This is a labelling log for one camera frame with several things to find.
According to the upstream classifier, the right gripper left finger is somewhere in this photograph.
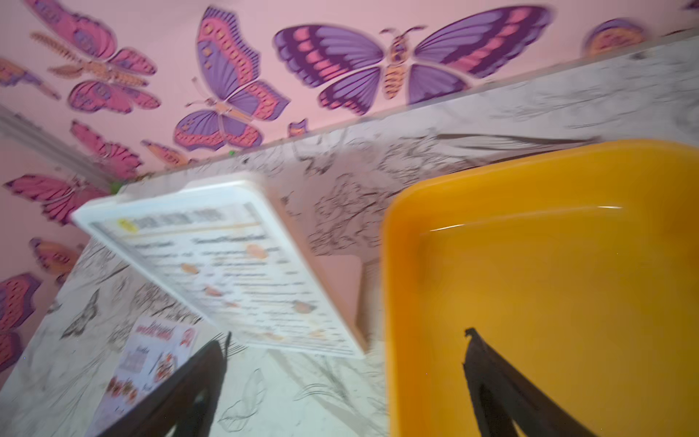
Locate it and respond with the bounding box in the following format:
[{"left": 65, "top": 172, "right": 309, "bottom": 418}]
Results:
[{"left": 98, "top": 335, "right": 231, "bottom": 436}]

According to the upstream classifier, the special menu paper sheet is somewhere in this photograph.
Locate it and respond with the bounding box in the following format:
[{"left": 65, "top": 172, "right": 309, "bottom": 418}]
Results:
[{"left": 87, "top": 316, "right": 198, "bottom": 436}]

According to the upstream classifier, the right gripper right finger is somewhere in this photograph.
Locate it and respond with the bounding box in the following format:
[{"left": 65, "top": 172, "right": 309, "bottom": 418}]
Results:
[{"left": 462, "top": 328, "right": 593, "bottom": 436}]

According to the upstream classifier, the yellow plastic tray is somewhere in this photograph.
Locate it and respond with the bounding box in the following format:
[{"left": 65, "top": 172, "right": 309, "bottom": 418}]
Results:
[{"left": 382, "top": 139, "right": 698, "bottom": 436}]

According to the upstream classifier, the dim sum menu sheet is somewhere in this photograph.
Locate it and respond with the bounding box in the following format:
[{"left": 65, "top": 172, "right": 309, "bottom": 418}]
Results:
[{"left": 88, "top": 202, "right": 365, "bottom": 358}]

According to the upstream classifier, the clear acrylic menu holder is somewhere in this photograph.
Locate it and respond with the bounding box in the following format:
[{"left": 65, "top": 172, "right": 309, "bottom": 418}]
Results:
[{"left": 72, "top": 172, "right": 368, "bottom": 359}]

